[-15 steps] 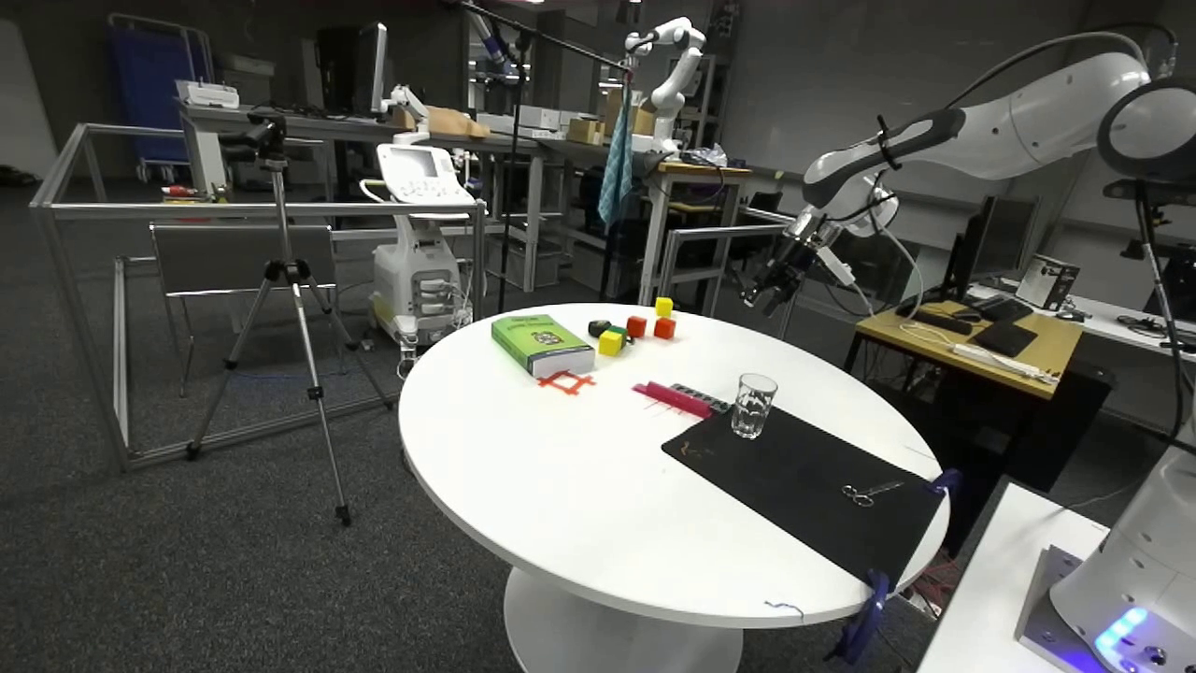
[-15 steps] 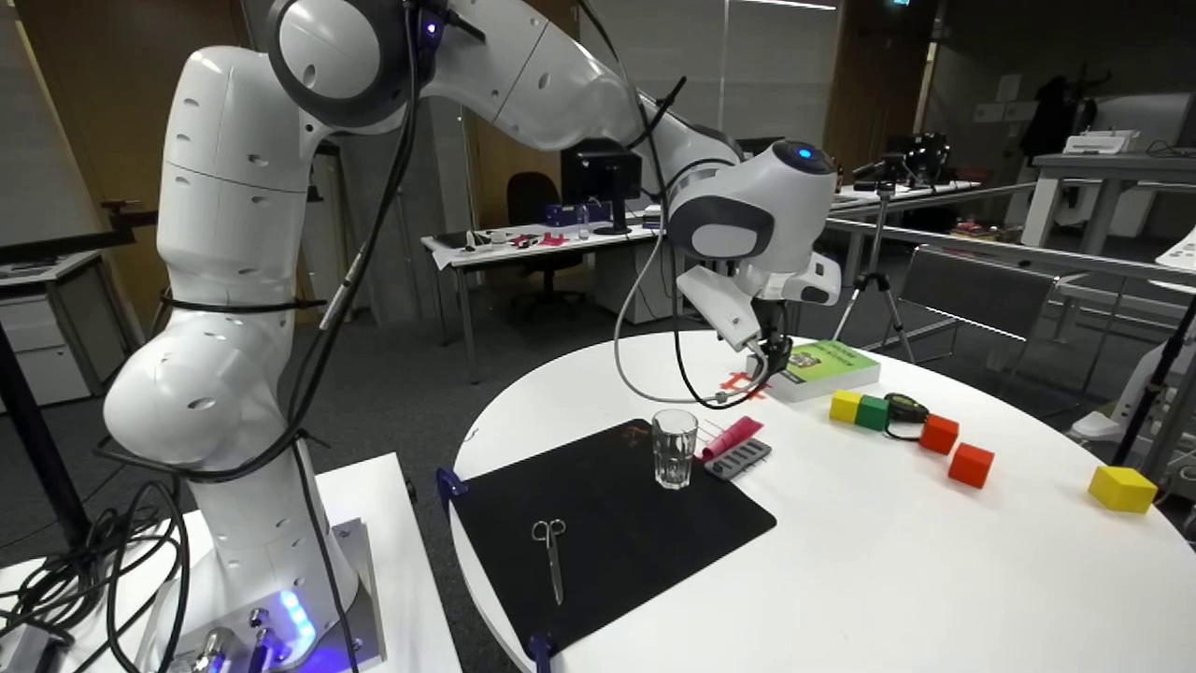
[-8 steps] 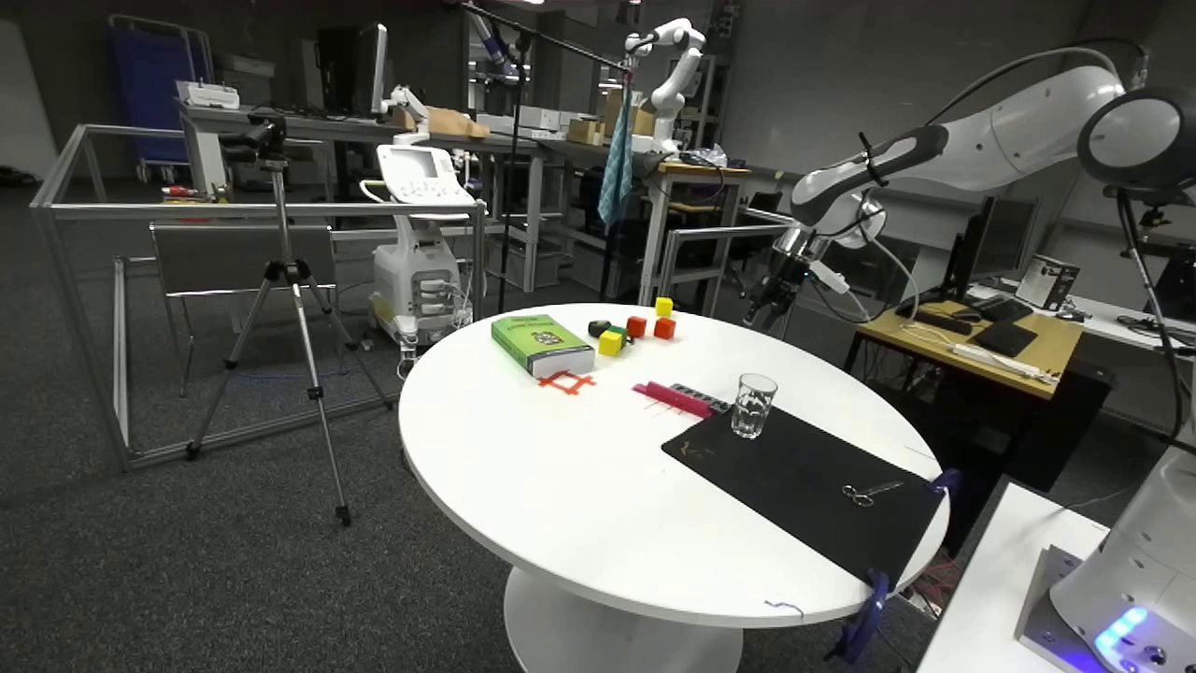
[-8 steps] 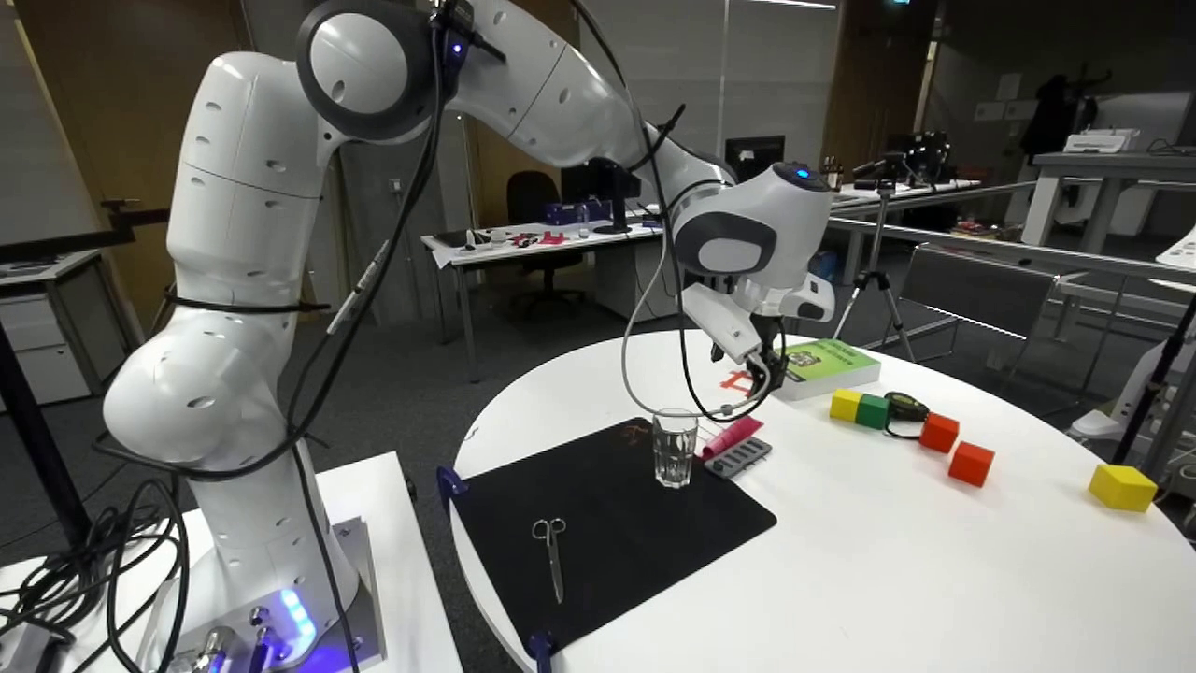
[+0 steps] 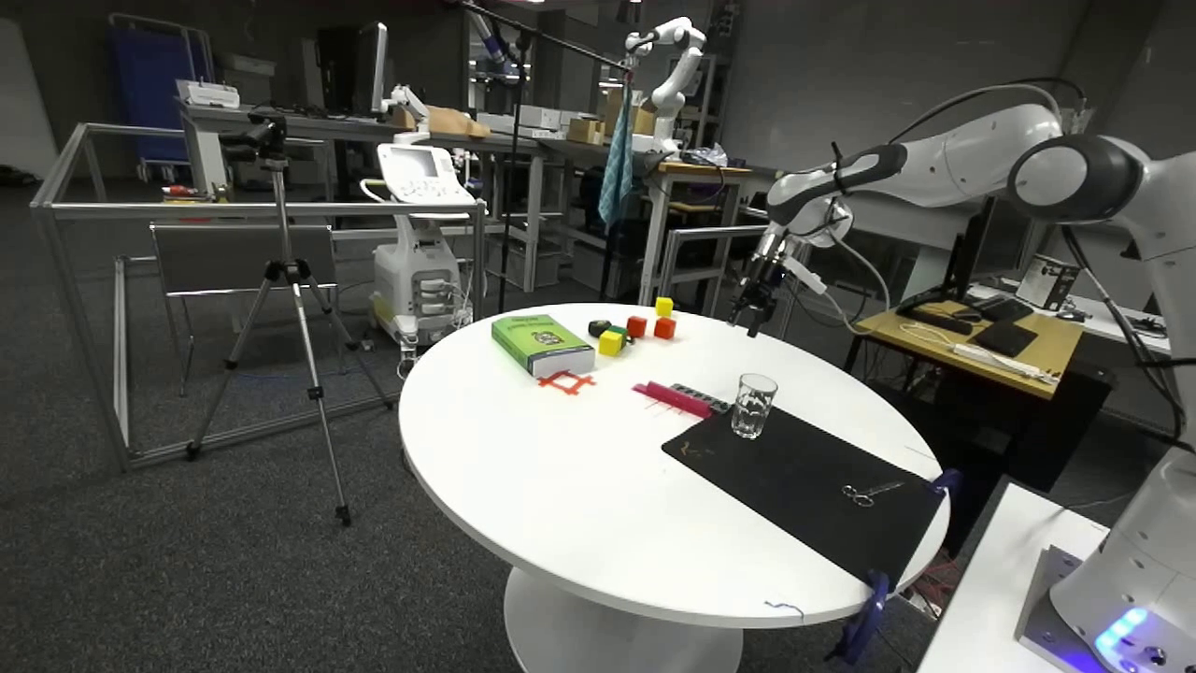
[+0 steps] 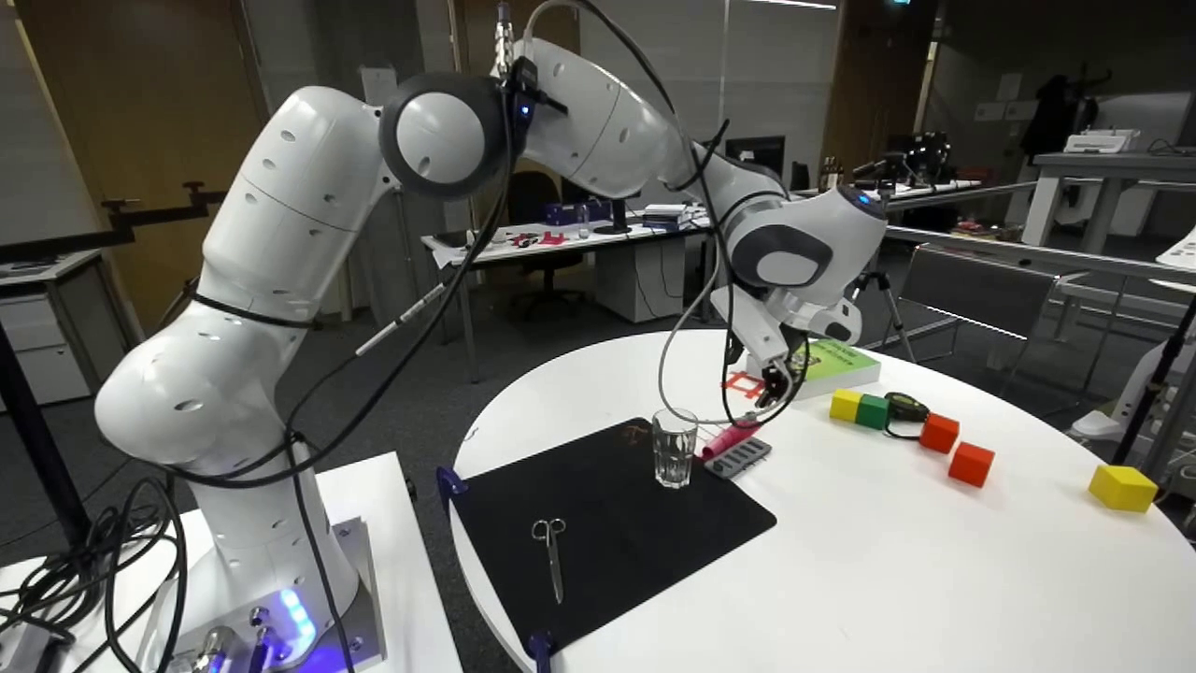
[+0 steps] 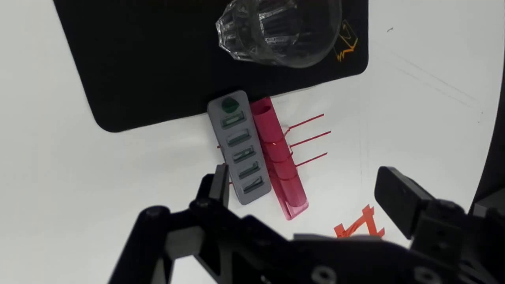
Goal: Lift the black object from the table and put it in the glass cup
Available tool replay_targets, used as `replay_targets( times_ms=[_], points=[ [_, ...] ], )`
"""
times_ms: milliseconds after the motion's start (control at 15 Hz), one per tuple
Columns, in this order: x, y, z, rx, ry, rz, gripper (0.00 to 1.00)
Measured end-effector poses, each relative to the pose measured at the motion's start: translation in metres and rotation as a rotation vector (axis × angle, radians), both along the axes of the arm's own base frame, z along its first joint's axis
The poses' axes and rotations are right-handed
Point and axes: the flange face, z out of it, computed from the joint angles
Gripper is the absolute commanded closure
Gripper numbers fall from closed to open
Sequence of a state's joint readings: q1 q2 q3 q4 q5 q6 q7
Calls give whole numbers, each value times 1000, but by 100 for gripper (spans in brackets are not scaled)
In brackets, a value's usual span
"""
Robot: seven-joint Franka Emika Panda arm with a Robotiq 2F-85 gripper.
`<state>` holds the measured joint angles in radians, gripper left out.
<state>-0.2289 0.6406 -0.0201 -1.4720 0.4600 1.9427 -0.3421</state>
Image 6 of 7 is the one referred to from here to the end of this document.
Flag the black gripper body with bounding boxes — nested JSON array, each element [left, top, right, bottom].
[[741, 303, 815, 393]]

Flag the white robot base table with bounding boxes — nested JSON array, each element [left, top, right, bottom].
[[0, 451, 432, 673]]

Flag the clear glass cup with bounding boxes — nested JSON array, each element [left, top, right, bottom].
[[652, 411, 704, 493]]

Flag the dark green rounded object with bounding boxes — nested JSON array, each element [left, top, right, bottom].
[[885, 389, 934, 428]]

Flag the orange plastic piece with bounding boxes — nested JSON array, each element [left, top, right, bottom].
[[726, 368, 770, 403]]

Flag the small yellow cube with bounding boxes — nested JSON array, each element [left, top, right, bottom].
[[825, 386, 866, 428]]

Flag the green book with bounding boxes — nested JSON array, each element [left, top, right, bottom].
[[800, 337, 885, 389]]

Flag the green cube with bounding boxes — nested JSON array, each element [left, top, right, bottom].
[[857, 393, 896, 434]]

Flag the red cube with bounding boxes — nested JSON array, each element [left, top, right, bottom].
[[916, 411, 964, 455], [946, 442, 999, 492]]

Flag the black computer monitor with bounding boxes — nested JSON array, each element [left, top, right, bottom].
[[721, 135, 790, 195]]

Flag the black rectangular mat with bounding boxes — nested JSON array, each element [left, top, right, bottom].
[[446, 416, 782, 660]]

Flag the small metal scissors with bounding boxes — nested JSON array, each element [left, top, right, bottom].
[[528, 514, 572, 611]]

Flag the black office chair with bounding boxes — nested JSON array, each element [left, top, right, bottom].
[[508, 170, 563, 231]]

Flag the large yellow cube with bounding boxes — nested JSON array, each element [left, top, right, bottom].
[[1086, 462, 1162, 518]]

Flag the black camera tripod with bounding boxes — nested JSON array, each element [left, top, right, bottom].
[[832, 267, 918, 358]]

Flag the black cable bundle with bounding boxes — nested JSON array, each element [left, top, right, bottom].
[[0, 473, 189, 673]]

